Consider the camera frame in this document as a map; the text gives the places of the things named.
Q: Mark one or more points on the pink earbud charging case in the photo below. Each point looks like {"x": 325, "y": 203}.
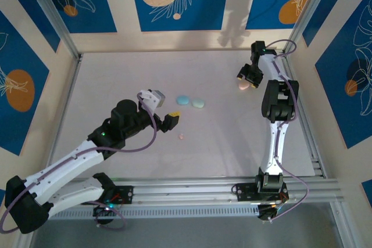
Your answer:
{"x": 242, "y": 86}

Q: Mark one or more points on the blue earbud charging case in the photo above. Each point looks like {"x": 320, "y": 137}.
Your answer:
{"x": 183, "y": 100}

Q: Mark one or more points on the mint green earbud charging case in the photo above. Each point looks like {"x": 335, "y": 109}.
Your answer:
{"x": 197, "y": 103}

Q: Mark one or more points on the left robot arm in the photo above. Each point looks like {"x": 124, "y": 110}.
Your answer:
{"x": 67, "y": 161}

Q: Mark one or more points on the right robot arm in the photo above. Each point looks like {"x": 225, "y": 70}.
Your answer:
{"x": 274, "y": 149}

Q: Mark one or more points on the black base controller box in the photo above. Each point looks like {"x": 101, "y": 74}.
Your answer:
{"x": 101, "y": 211}
{"x": 267, "y": 212}

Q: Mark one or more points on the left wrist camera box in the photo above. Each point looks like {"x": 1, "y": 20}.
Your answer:
{"x": 158, "y": 98}

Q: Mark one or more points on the aluminium table side rail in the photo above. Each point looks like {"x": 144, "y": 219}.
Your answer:
{"x": 68, "y": 91}
{"x": 311, "y": 149}

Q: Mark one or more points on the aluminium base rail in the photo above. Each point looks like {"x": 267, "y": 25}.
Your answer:
{"x": 189, "y": 190}

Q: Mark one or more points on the aluminium frame post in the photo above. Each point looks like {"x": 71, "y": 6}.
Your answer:
{"x": 308, "y": 12}
{"x": 55, "y": 18}

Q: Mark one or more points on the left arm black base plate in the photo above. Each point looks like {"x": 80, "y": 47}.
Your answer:
{"x": 126, "y": 194}

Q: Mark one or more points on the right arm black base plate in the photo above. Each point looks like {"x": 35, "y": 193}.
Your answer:
{"x": 244, "y": 192}

